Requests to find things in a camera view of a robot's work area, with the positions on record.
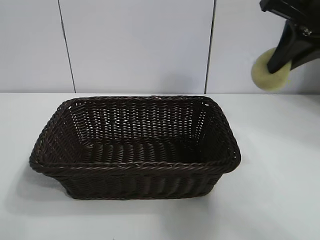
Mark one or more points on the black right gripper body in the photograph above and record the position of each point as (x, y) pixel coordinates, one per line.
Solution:
(300, 12)

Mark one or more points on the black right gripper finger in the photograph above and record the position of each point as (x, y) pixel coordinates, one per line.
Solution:
(310, 50)
(285, 47)

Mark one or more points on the pale yellow egg yolk pastry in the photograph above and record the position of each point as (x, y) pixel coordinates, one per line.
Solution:
(260, 75)

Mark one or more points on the dark brown wicker basket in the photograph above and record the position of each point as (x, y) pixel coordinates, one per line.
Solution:
(130, 175)

